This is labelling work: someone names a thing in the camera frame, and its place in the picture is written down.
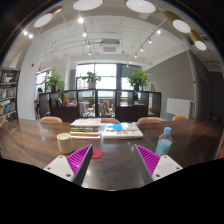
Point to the orange chair far left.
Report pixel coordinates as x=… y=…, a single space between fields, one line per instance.
x=51 y=119

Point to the red round coaster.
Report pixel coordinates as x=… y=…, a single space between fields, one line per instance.
x=97 y=153

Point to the stack of books left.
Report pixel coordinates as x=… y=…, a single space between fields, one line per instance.
x=85 y=128

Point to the large flat book right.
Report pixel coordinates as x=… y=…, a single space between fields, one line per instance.
x=122 y=131

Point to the tall bookshelf at left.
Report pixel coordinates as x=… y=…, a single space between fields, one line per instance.
x=9 y=78

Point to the left potted plant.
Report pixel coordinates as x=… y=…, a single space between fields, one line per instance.
x=54 y=82

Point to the white board on wall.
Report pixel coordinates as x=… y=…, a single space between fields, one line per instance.
x=179 y=107

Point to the round pendant lamp centre-left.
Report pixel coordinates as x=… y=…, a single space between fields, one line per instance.
x=85 y=5

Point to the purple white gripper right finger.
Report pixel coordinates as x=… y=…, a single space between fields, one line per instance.
x=153 y=167

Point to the orange chair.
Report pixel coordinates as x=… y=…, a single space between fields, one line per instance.
x=110 y=120
x=51 y=119
x=178 y=117
x=149 y=119

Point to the potted plant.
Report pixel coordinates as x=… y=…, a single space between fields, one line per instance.
x=54 y=82
x=138 y=79
x=91 y=79

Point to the middle potted plant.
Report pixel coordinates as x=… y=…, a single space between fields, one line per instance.
x=91 y=79

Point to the clear plastic water bottle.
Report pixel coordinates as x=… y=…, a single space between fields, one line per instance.
x=164 y=142

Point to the orange chair far right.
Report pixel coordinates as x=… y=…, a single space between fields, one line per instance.
x=178 y=117

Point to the right potted plant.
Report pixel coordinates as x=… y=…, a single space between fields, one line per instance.
x=138 y=79

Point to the round pendant lamp centre-right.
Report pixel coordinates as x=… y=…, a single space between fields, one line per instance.
x=141 y=6

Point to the round pendant lamp left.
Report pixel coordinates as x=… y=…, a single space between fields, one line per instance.
x=46 y=18

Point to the cream ceramic cup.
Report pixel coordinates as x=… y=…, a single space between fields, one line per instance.
x=65 y=143

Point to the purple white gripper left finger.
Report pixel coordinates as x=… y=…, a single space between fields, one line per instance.
x=72 y=167

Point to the ceiling air conditioner unit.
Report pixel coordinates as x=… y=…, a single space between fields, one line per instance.
x=110 y=46

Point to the round pendant lamp far right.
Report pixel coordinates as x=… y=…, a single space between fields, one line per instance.
x=198 y=42

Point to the orange chair middle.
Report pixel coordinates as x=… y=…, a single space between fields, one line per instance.
x=110 y=120

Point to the dark low shelf unit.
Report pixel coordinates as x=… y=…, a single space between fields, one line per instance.
x=123 y=105

